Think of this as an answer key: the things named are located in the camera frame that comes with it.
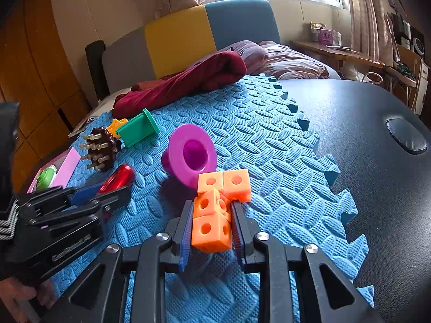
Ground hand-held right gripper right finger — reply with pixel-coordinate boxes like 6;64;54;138
231;202;384;323

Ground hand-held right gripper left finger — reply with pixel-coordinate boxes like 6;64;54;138
45;201;195;323

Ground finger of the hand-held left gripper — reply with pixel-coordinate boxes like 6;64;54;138
29;186;132;231
15;184;103;209

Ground red metallic cylinder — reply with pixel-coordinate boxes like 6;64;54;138
98;164;136;194

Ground orange linked cubes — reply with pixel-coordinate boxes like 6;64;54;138
191;169;252;254

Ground pink-edged white box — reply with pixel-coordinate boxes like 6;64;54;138
27;148;81;194

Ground green plastic punch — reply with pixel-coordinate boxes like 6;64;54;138
35;166;58;190

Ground brown wooden massage brush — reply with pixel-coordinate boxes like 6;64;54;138
80;127;122;172

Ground yellow plastic toy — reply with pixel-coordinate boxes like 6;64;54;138
107;118;129;139

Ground green plastic spool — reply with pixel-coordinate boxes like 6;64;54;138
115;108;160;149

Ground person's left hand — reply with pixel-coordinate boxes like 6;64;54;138
0;271;58;323

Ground magenta plastic spool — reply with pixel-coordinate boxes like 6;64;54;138
161;123;217;184

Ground blue foam mat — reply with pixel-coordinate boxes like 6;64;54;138
50;74;376;323

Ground black rolled mat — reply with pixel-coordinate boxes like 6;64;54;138
85;40;110;101

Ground maroon blanket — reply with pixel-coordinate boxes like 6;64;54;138
113;52;247;119

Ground wooden wardrobe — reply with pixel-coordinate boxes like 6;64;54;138
0;0;93;189

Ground purple cat pillow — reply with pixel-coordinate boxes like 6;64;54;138
226;40;270;76

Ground grey yellow blue headboard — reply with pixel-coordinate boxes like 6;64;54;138
101;0;281;95

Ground pink bedding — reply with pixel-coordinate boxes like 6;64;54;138
259;40;340;80

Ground black oval table grommet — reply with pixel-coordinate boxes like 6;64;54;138
384;118;428;152

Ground wooden side table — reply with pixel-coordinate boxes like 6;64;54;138
291;40;386;71

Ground purple gift boxes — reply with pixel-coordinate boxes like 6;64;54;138
310;21;342;46

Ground white cable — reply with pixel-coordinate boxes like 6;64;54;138
362;72;384;85

